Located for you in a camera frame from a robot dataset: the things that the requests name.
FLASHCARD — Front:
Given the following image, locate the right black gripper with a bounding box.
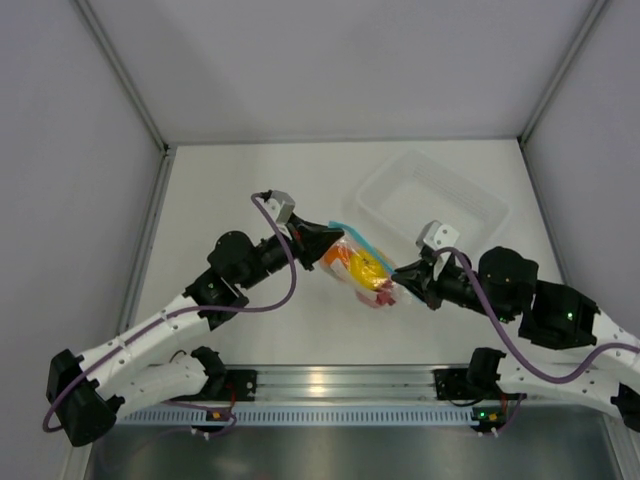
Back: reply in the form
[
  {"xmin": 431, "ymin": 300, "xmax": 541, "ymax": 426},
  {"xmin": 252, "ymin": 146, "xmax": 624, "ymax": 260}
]
[{"xmin": 394, "ymin": 255, "xmax": 516, "ymax": 325}]

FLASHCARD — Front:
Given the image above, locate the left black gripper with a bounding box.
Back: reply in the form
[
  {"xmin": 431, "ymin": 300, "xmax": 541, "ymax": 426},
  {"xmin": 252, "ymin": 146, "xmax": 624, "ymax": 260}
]
[{"xmin": 238, "ymin": 212, "xmax": 342, "ymax": 290}]

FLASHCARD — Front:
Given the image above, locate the orange fake persimmon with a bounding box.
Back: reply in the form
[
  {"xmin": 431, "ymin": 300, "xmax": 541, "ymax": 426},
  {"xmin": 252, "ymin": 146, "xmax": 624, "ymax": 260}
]
[{"xmin": 321, "ymin": 243, "xmax": 351, "ymax": 270}]

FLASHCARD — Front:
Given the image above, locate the red fake apple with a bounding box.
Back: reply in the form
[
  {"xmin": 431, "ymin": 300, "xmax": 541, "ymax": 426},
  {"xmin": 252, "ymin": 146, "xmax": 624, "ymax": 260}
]
[{"xmin": 359, "ymin": 282, "xmax": 397, "ymax": 309}]

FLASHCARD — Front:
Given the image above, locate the clear zip top bag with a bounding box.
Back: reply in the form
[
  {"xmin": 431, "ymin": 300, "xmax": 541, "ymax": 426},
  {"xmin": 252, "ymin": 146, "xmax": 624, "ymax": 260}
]
[{"xmin": 319, "ymin": 221, "xmax": 412, "ymax": 309}]

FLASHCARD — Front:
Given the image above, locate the yellow fake apple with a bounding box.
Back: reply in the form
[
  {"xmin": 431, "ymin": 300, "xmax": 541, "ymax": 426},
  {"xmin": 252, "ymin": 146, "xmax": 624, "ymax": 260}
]
[{"xmin": 348, "ymin": 251, "xmax": 388, "ymax": 290}]

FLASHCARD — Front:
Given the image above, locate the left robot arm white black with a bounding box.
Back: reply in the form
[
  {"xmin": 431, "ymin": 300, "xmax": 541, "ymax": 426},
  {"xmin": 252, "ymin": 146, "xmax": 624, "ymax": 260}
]
[{"xmin": 43, "ymin": 214, "xmax": 345, "ymax": 447}]

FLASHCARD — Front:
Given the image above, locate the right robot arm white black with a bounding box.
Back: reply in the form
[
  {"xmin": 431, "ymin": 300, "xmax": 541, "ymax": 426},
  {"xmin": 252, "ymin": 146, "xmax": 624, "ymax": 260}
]
[{"xmin": 392, "ymin": 246, "xmax": 639, "ymax": 431}]

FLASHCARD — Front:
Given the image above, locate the white plastic basket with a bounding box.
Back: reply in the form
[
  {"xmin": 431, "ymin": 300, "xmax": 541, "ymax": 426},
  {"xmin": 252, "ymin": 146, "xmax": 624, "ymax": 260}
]
[{"xmin": 355, "ymin": 150, "xmax": 511, "ymax": 255}]

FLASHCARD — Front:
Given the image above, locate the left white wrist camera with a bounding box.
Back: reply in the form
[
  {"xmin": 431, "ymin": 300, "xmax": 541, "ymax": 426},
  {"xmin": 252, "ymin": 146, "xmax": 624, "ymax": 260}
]
[{"xmin": 264, "ymin": 190, "xmax": 296, "ymax": 225}]

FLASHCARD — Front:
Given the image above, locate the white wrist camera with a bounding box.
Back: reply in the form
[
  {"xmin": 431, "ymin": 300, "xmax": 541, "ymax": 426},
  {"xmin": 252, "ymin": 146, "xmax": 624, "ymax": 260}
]
[
  {"xmin": 264, "ymin": 190, "xmax": 296, "ymax": 225},
  {"xmin": 415, "ymin": 220, "xmax": 460, "ymax": 250}
]

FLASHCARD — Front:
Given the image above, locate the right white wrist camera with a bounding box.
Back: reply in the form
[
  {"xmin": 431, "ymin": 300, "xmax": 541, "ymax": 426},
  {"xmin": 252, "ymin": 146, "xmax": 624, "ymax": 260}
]
[{"xmin": 415, "ymin": 220, "xmax": 460, "ymax": 250}]

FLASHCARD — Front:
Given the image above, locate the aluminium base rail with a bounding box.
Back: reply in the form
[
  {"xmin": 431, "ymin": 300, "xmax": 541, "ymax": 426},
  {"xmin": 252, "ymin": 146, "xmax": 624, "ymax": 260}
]
[{"xmin": 119, "ymin": 363, "xmax": 581, "ymax": 404}]

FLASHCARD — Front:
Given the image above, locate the left aluminium frame post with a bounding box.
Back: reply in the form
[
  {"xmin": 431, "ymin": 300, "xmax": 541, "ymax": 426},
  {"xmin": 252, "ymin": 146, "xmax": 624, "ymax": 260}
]
[{"xmin": 71, "ymin": 0, "xmax": 168, "ymax": 152}]

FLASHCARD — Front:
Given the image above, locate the aluminium frame post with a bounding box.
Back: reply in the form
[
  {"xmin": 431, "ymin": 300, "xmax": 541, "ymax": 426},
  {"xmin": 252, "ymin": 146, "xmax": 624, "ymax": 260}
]
[
  {"xmin": 517, "ymin": 0, "xmax": 612, "ymax": 149},
  {"xmin": 71, "ymin": 0, "xmax": 168, "ymax": 152}
]

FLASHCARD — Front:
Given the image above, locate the white slotted cable duct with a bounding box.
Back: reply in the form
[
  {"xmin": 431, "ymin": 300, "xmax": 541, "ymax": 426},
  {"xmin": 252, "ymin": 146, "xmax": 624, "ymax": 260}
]
[{"xmin": 117, "ymin": 405, "xmax": 503, "ymax": 427}]

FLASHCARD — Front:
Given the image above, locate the right aluminium frame post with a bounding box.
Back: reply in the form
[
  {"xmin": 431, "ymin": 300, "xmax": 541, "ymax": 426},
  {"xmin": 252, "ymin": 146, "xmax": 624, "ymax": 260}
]
[{"xmin": 517, "ymin": 0, "xmax": 612, "ymax": 149}]

